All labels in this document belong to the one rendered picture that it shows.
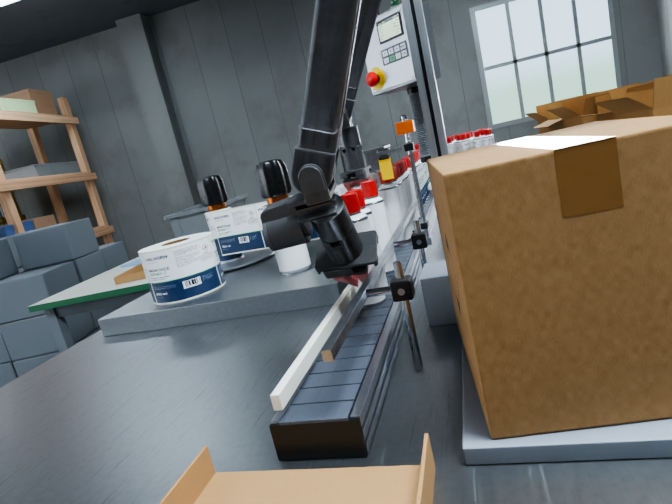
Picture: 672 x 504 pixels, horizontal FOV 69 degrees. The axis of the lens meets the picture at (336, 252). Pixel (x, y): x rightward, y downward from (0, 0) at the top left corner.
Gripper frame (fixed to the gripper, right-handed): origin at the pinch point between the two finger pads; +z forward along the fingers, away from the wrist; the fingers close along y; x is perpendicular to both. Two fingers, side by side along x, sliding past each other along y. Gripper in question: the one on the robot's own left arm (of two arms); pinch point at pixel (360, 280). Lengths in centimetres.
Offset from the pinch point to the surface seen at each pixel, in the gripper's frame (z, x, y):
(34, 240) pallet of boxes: 106, -142, 257
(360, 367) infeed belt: -9.8, 20.9, -3.2
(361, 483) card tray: -16.7, 36.7, -5.6
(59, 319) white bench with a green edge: 82, -59, 172
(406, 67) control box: 2, -65, -10
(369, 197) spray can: 4.9, -24.8, 0.1
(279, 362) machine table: 4.1, 12.2, 15.6
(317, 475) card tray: -15.6, 35.6, -0.5
